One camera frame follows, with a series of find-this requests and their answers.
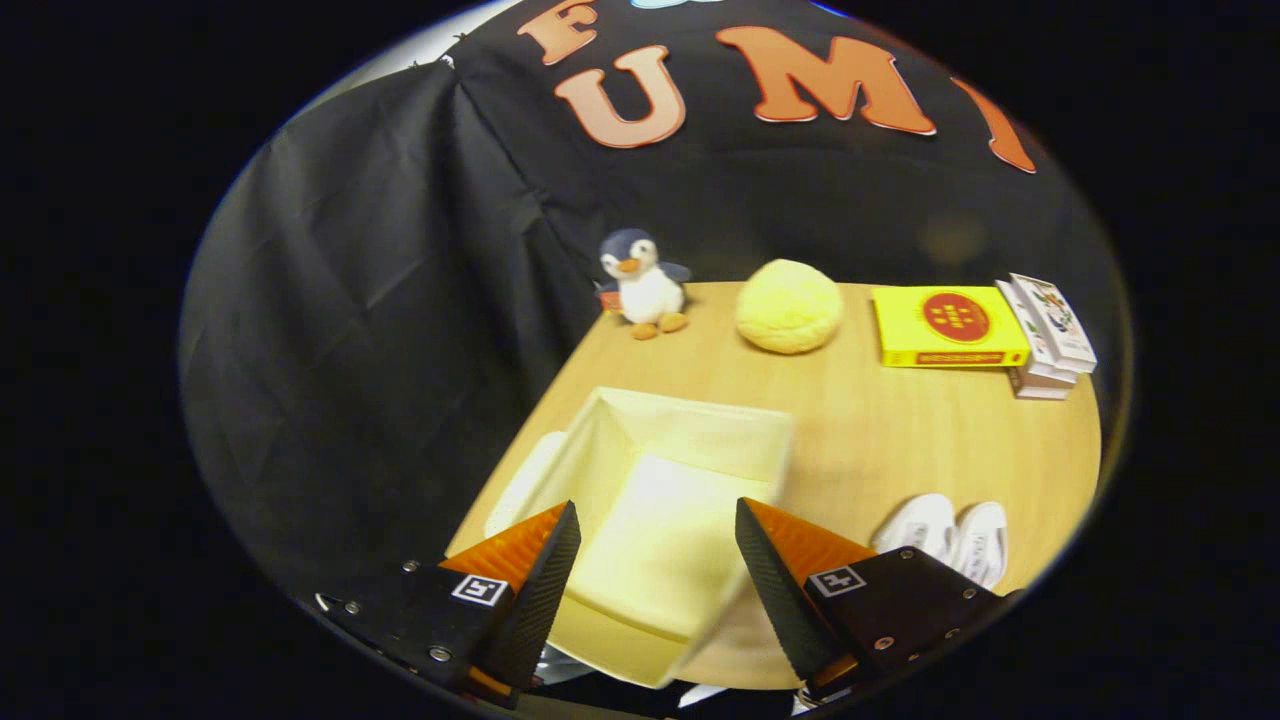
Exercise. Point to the white shoe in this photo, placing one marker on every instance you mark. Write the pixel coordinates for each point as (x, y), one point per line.
(915, 525)
(982, 540)

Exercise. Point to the penguin plush toy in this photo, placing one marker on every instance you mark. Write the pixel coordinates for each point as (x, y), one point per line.
(648, 290)

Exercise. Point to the thin white book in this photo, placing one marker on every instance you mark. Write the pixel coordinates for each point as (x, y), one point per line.
(1030, 345)

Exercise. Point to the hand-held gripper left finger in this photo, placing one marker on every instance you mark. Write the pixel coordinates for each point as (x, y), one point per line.
(540, 600)

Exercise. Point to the yellow book with red circle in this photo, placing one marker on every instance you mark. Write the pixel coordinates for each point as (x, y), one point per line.
(950, 320)

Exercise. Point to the yellow round plush cushion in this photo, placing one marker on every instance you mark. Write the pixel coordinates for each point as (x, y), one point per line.
(790, 308)

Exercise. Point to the cream fabric storage box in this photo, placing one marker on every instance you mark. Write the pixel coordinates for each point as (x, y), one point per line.
(650, 540)

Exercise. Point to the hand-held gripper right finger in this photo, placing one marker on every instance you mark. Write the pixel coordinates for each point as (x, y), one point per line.
(775, 590)

